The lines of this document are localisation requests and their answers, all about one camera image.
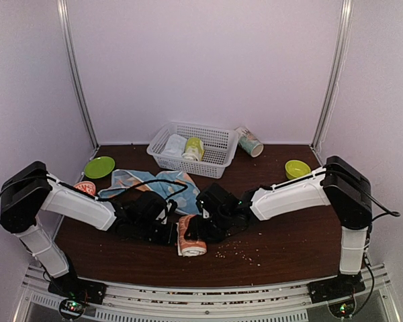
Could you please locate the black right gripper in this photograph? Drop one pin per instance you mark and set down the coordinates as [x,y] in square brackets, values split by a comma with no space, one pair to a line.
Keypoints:
[197,231]

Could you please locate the white plastic basket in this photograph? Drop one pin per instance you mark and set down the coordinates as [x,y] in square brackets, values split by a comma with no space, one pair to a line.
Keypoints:
[219,149]

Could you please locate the blue patterned towel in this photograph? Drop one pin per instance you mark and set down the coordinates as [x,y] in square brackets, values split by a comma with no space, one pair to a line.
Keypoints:
[175,185]

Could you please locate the white rolled towel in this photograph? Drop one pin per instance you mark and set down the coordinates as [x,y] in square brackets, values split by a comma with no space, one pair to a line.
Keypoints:
[175,146]

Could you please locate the green bowl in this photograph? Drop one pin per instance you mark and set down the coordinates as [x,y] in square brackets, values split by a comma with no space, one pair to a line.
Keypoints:
[296,169]

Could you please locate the green plate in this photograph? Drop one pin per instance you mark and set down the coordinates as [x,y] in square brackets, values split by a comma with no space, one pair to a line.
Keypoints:
[99,167]

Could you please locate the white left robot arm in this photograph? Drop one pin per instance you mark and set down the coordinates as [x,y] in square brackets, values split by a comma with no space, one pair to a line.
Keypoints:
[34,189]

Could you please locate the aluminium frame post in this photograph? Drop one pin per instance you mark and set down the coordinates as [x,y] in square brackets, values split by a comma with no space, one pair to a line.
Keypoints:
[63,15]
[338,63]

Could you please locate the green rolled towel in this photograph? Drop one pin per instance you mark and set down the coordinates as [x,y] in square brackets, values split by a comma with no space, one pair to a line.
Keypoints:
[194,149]

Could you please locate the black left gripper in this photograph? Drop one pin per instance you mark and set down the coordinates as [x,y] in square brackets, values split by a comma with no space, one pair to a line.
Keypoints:
[167,239]

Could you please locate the front aluminium rail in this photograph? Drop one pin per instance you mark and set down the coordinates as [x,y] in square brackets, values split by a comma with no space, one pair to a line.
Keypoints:
[288,301]

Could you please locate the left aluminium frame post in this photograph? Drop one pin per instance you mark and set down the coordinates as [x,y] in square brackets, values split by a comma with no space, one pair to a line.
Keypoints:
[63,15]

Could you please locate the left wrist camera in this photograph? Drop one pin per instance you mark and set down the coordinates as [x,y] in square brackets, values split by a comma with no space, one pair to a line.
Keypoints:
[169,209]

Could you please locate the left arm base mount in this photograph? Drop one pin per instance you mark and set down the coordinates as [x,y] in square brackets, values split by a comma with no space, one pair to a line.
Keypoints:
[72,287]

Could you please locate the teal patterned paper cup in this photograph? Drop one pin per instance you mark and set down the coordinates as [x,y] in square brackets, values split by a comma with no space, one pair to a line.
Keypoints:
[248,142]

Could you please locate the orange bunny towel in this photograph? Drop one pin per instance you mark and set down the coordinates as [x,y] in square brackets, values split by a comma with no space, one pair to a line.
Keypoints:
[188,247]

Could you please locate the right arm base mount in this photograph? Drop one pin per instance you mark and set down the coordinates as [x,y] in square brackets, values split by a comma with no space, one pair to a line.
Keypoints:
[340,286]

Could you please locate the right aluminium frame post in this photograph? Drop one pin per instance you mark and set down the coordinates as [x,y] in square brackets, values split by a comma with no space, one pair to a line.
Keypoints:
[338,63]

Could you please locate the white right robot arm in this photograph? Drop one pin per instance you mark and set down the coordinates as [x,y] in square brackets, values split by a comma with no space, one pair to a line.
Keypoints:
[336,184]

